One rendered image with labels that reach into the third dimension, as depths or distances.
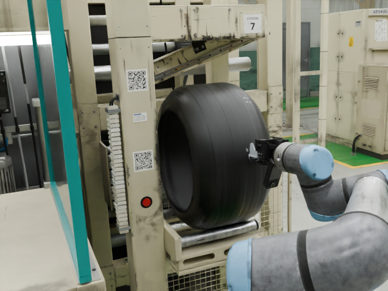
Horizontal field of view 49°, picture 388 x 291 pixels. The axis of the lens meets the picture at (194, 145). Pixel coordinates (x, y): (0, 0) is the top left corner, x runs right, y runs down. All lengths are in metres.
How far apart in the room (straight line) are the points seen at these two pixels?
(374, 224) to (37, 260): 0.56
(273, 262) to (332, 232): 0.10
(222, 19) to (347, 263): 1.43
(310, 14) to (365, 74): 6.73
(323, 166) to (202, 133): 0.46
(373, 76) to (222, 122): 4.86
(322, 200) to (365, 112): 5.20
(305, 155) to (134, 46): 0.70
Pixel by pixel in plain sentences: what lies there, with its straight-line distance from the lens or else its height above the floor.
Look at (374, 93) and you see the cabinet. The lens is 6.23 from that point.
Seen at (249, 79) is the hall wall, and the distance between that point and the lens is 11.97.
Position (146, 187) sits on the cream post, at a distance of 1.59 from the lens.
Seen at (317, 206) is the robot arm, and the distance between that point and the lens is 1.24.
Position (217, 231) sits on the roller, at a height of 0.92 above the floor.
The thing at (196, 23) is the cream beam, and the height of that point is 1.71.
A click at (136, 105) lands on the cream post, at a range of 1.52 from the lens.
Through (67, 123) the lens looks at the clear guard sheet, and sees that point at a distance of 0.63.
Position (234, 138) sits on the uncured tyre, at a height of 1.30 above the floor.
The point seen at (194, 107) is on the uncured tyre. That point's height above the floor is 1.40.
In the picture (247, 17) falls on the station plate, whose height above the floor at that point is 1.73.
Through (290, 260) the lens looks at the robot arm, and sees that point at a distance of 0.67.
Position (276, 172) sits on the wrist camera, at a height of 1.22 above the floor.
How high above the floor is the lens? 1.62
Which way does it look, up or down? 13 degrees down
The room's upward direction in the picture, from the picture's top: 3 degrees counter-clockwise
